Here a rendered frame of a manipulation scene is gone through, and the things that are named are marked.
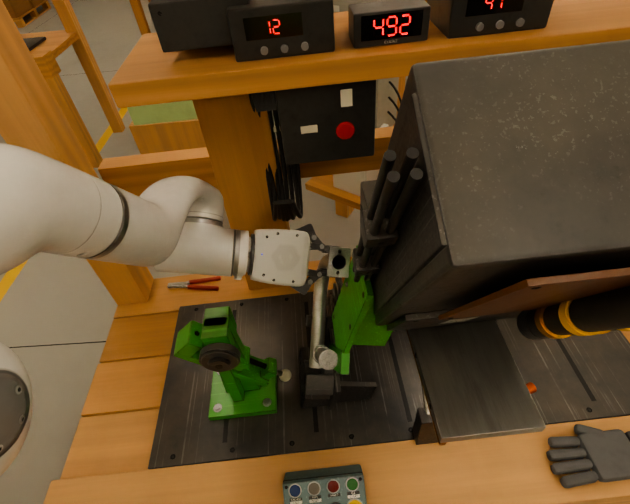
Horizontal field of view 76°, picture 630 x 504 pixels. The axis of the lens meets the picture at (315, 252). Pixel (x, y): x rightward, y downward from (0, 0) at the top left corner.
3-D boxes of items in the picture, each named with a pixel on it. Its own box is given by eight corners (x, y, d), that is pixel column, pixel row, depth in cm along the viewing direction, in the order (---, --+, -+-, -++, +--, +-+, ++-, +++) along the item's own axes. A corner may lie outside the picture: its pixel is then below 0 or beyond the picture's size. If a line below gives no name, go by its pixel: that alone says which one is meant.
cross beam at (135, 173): (623, 142, 103) (641, 108, 96) (113, 199, 103) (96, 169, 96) (611, 132, 106) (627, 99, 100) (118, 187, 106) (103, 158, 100)
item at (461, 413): (540, 434, 63) (546, 426, 61) (438, 446, 63) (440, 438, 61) (458, 257, 91) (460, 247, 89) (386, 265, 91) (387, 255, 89)
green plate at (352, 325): (378, 366, 79) (416, 298, 65) (337, 365, 78) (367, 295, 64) (368, 317, 87) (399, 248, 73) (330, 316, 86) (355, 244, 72)
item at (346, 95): (374, 157, 77) (377, 77, 66) (285, 167, 77) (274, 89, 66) (364, 126, 86) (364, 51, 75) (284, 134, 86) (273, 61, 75)
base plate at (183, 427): (673, 413, 85) (678, 408, 83) (150, 471, 85) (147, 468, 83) (568, 267, 115) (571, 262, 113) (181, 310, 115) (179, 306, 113)
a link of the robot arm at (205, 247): (233, 228, 77) (229, 277, 76) (160, 221, 74) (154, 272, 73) (236, 220, 69) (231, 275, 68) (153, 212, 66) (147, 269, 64)
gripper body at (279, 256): (243, 284, 69) (307, 288, 72) (248, 224, 69) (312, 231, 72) (241, 280, 76) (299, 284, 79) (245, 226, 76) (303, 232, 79)
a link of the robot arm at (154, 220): (65, 119, 47) (190, 191, 77) (46, 256, 45) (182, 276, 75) (135, 117, 45) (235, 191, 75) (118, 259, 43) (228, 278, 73)
